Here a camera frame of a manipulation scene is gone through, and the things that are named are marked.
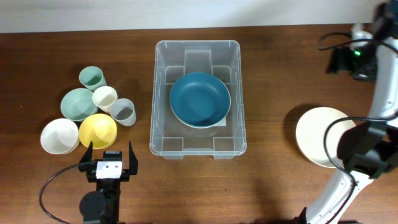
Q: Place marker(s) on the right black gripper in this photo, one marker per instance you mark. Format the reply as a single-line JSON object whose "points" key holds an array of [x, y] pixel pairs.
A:
{"points": [[342, 61]]}

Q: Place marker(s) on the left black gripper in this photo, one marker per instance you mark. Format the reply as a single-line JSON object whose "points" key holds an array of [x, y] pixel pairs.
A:
{"points": [[86, 164]]}

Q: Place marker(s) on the cream plastic cup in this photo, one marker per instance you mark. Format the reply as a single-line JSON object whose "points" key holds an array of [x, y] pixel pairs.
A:
{"points": [[104, 97]]}

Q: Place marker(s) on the green plastic cup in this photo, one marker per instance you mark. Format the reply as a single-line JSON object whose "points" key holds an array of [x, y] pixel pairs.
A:
{"points": [[92, 78]]}

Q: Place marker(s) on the cream white plate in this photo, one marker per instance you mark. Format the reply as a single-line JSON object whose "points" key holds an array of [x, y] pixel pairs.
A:
{"points": [[310, 131]]}

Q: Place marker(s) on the dark blue plate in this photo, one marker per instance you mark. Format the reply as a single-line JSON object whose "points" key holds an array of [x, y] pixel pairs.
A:
{"points": [[199, 87]]}

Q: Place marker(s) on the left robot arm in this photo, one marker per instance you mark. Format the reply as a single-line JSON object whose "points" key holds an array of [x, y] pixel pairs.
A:
{"points": [[102, 205]]}

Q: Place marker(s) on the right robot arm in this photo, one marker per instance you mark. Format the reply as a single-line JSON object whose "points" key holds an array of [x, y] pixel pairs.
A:
{"points": [[359, 149]]}

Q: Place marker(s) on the yellow bowl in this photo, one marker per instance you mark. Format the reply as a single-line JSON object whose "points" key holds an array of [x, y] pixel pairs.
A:
{"points": [[100, 129]]}

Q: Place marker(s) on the grey plastic cup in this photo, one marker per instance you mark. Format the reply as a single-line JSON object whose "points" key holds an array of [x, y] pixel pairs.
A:
{"points": [[123, 111]]}

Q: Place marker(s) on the white bowl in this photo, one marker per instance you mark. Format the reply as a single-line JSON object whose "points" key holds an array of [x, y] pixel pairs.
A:
{"points": [[60, 136]]}

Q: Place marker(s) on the clear plastic storage bin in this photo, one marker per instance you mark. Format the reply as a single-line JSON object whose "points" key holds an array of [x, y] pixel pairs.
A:
{"points": [[172, 139]]}

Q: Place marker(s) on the green bowl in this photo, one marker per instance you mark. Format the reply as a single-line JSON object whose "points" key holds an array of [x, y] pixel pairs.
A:
{"points": [[77, 104]]}

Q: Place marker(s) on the beige plate in bin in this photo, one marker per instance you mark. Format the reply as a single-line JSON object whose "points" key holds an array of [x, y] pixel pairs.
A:
{"points": [[200, 115]]}

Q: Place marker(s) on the white label in bin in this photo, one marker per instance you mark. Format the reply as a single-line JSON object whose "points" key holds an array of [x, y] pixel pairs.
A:
{"points": [[222, 122]]}

